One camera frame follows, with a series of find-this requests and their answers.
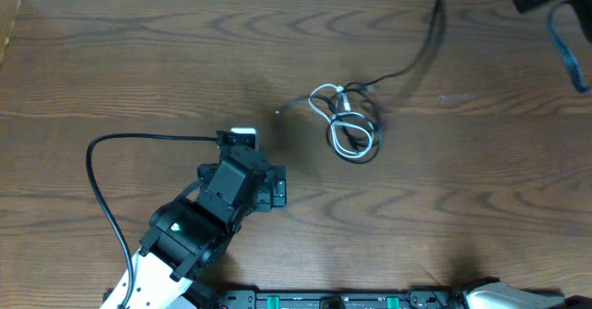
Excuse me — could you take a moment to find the white cable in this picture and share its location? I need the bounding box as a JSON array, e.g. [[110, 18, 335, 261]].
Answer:
[[307, 83, 375, 160]]

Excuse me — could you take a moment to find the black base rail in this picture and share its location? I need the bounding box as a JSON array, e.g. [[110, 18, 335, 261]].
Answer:
[[184, 278, 568, 309]]

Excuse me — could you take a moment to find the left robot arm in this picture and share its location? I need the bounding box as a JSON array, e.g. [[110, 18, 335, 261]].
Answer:
[[103, 145, 287, 308]]

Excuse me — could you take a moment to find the long black cable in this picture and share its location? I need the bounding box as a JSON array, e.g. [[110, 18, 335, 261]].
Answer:
[[275, 0, 448, 166]]

